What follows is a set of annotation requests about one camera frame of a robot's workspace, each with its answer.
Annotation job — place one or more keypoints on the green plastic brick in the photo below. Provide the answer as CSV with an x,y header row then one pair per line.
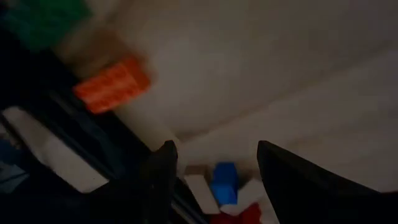
x,y
43,21

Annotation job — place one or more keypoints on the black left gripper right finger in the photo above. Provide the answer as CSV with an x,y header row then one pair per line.
x,y
314,199

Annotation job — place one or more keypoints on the red plastic brick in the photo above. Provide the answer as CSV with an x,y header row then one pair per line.
x,y
239,216

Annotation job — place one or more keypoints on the orange plastic brick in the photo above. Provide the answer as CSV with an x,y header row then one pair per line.
x,y
113,85

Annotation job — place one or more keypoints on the wooden block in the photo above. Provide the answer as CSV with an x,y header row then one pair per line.
x,y
247,194

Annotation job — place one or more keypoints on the small blue plastic brick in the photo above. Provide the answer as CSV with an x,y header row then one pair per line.
x,y
224,183

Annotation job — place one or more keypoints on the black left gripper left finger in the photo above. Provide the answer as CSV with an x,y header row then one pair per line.
x,y
155,193

